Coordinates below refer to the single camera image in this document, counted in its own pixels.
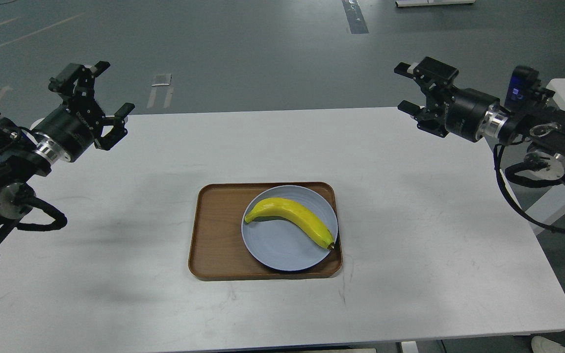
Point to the yellow banana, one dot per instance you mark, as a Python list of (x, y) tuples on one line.
[(296, 213)]

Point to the light blue round plate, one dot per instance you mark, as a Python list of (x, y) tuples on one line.
[(278, 243)]

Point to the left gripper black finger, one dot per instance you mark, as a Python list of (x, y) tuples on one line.
[(109, 130), (75, 86)]

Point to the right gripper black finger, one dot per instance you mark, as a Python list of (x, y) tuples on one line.
[(426, 119), (434, 78)]

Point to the white shoe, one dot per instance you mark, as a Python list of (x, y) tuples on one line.
[(540, 344)]

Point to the black cylindrical gripper body left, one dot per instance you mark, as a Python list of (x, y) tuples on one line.
[(66, 133)]

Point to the brown wooden tray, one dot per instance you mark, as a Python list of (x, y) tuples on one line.
[(218, 252)]

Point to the black cylindrical gripper body right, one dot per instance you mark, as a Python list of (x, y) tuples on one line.
[(471, 114)]

